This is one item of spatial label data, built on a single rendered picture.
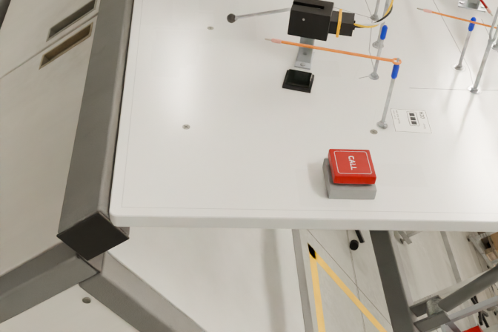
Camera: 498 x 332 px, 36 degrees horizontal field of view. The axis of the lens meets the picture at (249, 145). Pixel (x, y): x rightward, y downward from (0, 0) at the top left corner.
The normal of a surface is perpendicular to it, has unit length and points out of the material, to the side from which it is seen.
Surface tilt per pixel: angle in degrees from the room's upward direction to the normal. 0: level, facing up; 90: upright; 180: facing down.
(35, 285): 90
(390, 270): 90
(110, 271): 0
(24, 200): 90
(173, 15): 52
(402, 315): 90
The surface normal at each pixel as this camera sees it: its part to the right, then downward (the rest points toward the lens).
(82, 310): 0.05, 0.65
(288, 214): 0.08, -0.76
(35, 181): -0.55, -0.62
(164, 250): 0.83, -0.45
